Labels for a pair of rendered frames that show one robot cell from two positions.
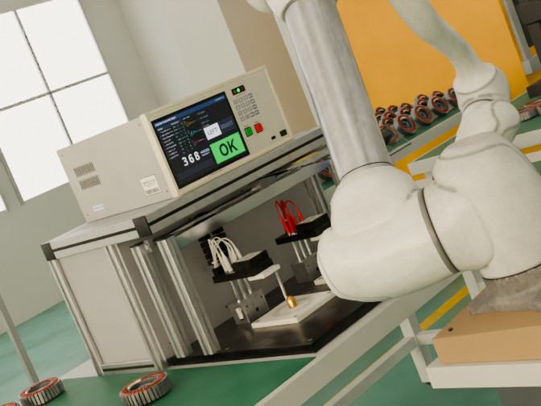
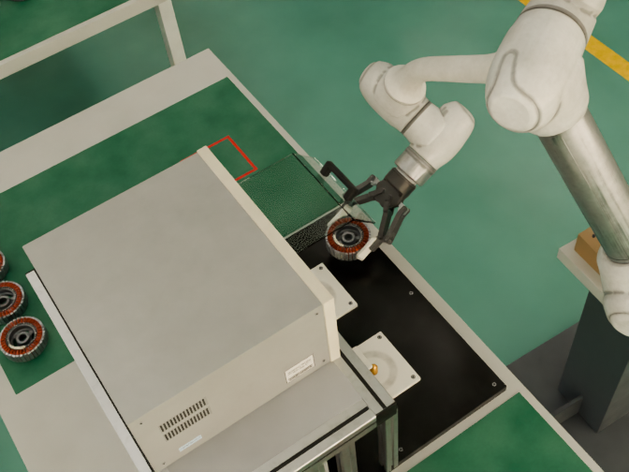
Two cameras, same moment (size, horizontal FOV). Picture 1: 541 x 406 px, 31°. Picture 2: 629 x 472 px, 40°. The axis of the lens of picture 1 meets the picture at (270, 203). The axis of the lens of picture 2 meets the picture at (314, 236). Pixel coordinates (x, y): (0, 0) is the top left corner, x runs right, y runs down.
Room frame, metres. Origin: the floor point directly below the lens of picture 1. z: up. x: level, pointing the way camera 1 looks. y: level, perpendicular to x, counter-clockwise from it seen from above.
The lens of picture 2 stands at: (2.03, 0.95, 2.56)
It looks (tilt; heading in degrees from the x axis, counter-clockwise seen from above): 53 degrees down; 286
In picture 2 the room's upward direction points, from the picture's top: 8 degrees counter-clockwise
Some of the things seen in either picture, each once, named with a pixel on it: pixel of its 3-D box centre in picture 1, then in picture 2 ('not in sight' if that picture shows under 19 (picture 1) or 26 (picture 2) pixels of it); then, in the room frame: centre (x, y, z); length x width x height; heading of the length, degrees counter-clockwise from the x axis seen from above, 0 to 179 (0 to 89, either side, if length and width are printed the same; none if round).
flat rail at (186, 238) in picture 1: (258, 198); not in sight; (2.36, 0.02, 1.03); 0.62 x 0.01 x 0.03; 134
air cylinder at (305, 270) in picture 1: (309, 267); not in sight; (2.48, -0.03, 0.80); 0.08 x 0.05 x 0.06; 134
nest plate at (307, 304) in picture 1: (294, 308); (373, 372); (2.21, 0.04, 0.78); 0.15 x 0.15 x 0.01; 44
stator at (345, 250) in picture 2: not in sight; (348, 239); (2.31, -0.29, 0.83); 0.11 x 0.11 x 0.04
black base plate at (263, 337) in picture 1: (323, 294); (338, 342); (2.30, -0.04, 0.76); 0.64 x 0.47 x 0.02; 134
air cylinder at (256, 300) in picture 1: (249, 306); not in sight; (2.31, 0.14, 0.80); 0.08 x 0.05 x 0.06; 134
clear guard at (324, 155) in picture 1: (331, 161); (284, 216); (2.43, -0.18, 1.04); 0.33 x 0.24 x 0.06; 44
